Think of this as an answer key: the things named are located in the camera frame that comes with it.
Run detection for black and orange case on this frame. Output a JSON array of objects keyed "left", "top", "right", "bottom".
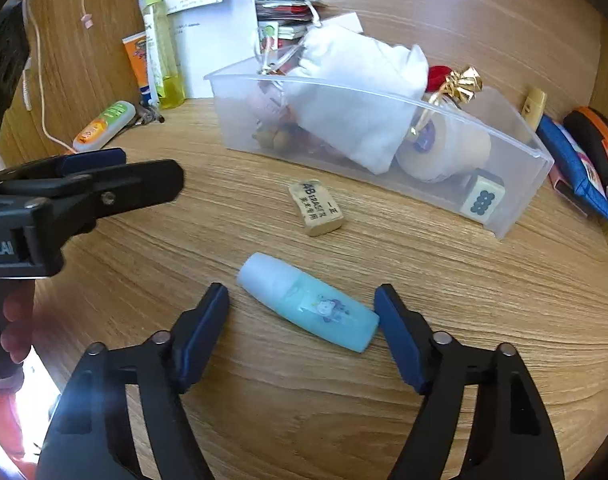
[{"left": 564, "top": 106, "right": 608, "bottom": 206}]

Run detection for white cable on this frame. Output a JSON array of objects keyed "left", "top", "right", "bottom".
[{"left": 21, "top": 0, "right": 92, "bottom": 153}]

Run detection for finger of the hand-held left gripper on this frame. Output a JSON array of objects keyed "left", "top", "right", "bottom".
[
  {"left": 0, "top": 147, "right": 128, "bottom": 197},
  {"left": 28, "top": 159, "right": 186, "bottom": 257}
]

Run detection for white lotion tube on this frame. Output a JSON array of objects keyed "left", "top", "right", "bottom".
[{"left": 142, "top": 7, "right": 163, "bottom": 106}]

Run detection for mahjong tile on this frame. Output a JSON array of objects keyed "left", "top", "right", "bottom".
[{"left": 459, "top": 170, "right": 506, "bottom": 221}]

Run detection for beige eraser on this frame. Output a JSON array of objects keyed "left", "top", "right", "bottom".
[{"left": 288, "top": 179, "right": 346, "bottom": 237}]

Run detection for white paper sheet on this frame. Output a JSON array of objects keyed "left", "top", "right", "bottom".
[{"left": 171, "top": 0, "right": 259, "bottom": 101}]

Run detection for teal bottle with white cap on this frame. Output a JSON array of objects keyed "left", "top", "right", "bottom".
[{"left": 235, "top": 252, "right": 381, "bottom": 354}]

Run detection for person's left hand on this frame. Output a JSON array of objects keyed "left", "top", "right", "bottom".
[{"left": 0, "top": 287, "right": 37, "bottom": 366}]

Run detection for wooden beads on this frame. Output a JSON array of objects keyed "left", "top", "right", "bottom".
[{"left": 253, "top": 127, "right": 297, "bottom": 153}]

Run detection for clear plastic bin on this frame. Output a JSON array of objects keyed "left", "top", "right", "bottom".
[{"left": 204, "top": 52, "right": 555, "bottom": 240}]

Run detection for white round bottle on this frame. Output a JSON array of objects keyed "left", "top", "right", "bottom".
[{"left": 395, "top": 115, "right": 492, "bottom": 184}]

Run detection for orange sunscreen tube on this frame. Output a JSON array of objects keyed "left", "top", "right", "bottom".
[{"left": 122, "top": 32, "right": 157, "bottom": 106}]

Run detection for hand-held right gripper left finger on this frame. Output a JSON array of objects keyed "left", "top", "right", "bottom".
[{"left": 36, "top": 282, "right": 230, "bottom": 480}]

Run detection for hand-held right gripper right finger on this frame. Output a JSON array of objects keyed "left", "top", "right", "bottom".
[{"left": 374, "top": 284, "right": 565, "bottom": 480}]

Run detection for white drawstring pouch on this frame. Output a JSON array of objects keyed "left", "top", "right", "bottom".
[{"left": 254, "top": 0, "right": 430, "bottom": 175}]

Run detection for blue pencil case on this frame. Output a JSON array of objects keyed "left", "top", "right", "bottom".
[{"left": 536, "top": 115, "right": 608, "bottom": 223}]

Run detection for yellow-green spray bottle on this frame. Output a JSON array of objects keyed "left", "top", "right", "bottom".
[{"left": 144, "top": 0, "right": 186, "bottom": 109}]

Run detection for white card box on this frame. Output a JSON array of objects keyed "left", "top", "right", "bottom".
[{"left": 329, "top": 12, "right": 365, "bottom": 36}]

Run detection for wooden desktop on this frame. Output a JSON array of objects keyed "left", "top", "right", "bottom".
[{"left": 0, "top": 0, "right": 608, "bottom": 480}]

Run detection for orange and green bottle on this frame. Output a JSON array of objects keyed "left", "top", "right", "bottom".
[{"left": 73, "top": 101, "right": 136, "bottom": 153}]

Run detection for fruit sticker sheet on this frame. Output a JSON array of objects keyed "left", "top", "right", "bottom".
[{"left": 258, "top": 22, "right": 280, "bottom": 51}]

